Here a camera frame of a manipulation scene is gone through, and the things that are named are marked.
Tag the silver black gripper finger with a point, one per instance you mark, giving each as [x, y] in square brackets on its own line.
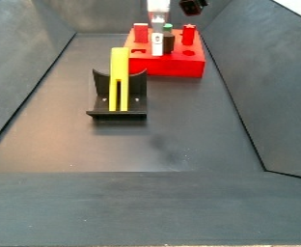
[158, 39]

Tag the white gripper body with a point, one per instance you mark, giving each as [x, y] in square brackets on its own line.
[158, 9]

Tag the yellow two-prong object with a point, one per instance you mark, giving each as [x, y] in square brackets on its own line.
[119, 79]

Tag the red square peg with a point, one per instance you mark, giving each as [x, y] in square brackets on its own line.
[140, 31]

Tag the red foam shape board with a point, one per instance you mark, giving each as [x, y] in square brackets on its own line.
[186, 62]

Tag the black curved fixture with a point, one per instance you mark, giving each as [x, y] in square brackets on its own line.
[136, 97]

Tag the green cylinder peg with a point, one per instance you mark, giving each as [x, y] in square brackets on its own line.
[168, 27]

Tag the brown pentagon peg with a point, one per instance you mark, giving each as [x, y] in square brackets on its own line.
[168, 42]

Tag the red star peg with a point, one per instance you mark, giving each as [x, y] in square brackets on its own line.
[188, 34]

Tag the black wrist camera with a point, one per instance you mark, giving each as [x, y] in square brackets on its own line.
[192, 7]

